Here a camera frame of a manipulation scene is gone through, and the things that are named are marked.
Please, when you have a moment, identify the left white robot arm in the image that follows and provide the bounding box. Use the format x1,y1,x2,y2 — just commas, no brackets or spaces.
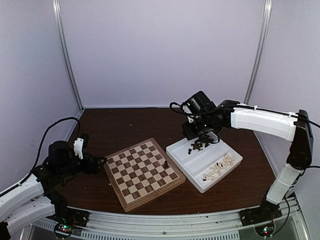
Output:
0,138,107,240

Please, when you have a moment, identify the aluminium frame rail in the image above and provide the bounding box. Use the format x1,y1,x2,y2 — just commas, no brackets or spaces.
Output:
24,194,308,240

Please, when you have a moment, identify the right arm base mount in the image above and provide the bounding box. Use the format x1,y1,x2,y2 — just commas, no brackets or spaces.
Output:
239,202,283,226

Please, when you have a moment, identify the white divided plastic tray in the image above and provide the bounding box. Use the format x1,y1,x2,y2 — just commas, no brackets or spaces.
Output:
165,138,243,194

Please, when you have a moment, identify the white chess pieces pile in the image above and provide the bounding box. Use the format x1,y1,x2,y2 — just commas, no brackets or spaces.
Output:
202,154,237,182

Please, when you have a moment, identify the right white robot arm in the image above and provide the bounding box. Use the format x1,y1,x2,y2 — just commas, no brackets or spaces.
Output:
179,91,313,221

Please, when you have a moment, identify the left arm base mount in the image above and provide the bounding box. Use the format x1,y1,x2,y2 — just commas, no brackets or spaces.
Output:
47,206,90,227

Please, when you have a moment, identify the dark chess pieces pile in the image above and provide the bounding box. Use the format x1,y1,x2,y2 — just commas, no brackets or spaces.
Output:
188,135,214,155

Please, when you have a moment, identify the wooden chessboard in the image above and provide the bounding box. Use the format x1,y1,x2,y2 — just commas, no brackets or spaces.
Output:
104,138,186,213

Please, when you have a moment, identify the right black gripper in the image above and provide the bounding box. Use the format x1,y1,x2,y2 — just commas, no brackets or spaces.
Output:
182,114,213,141

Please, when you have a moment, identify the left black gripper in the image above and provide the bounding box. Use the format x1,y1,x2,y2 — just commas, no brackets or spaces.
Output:
57,151,107,178

